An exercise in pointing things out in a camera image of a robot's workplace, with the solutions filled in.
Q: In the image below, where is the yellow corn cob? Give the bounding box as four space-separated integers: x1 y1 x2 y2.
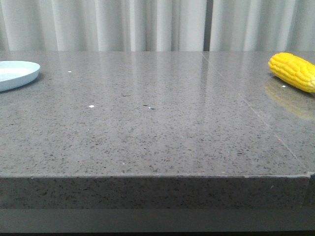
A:
268 52 315 93

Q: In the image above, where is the light blue round plate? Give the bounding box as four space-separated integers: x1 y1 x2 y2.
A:
0 61 40 92

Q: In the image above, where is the grey right curtain panel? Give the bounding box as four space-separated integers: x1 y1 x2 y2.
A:
209 0 315 51

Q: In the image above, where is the grey curtain panel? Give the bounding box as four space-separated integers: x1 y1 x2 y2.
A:
0 0 207 51
209 0 315 51

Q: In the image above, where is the grey left curtain panel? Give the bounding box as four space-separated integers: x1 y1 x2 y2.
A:
0 0 207 51

